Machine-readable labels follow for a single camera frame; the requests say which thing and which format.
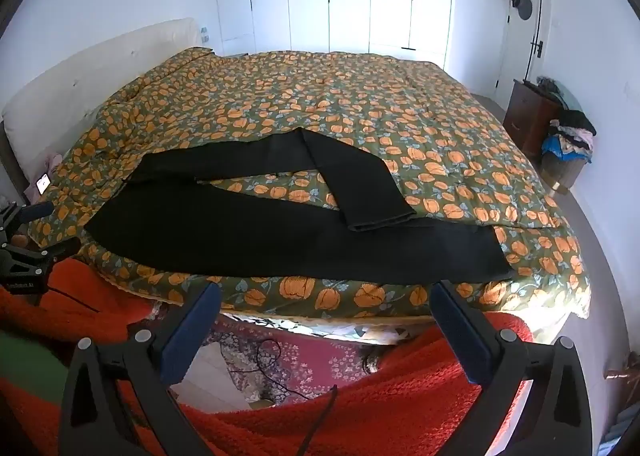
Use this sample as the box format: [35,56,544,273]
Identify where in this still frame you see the woven laundry basket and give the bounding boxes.
[541,151,583,195]

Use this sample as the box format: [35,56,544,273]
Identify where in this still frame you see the pumpkin print quilt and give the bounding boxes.
[27,46,593,321]

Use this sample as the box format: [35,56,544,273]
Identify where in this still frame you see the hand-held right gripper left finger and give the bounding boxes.
[57,280,223,456]

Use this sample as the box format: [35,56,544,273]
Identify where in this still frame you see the black cable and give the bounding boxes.
[242,338,341,456]

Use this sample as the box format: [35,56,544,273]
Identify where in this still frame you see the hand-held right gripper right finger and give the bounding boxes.
[430,279,596,456]

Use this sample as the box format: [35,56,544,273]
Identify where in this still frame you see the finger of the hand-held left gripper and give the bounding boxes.
[22,237,82,267]
[2,201,55,229]

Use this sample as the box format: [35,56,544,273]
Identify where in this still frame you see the white paper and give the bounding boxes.
[170,346,251,412]

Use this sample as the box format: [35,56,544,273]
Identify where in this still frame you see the green cloth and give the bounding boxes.
[0,331,71,392]

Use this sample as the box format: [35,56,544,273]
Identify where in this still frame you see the pink floral sheet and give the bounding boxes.
[150,311,436,407]

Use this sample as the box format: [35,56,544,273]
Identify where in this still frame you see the beige padded headboard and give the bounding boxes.
[0,18,201,197]

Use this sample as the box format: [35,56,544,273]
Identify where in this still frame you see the white door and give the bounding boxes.
[492,0,543,91]

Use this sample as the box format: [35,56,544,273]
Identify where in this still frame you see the brown wooden nightstand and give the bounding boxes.
[502,78,563,157]

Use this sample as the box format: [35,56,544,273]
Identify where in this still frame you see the pile of clothes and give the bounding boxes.
[540,108,598,161]

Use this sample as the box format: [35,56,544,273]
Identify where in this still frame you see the black pants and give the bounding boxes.
[84,127,516,287]

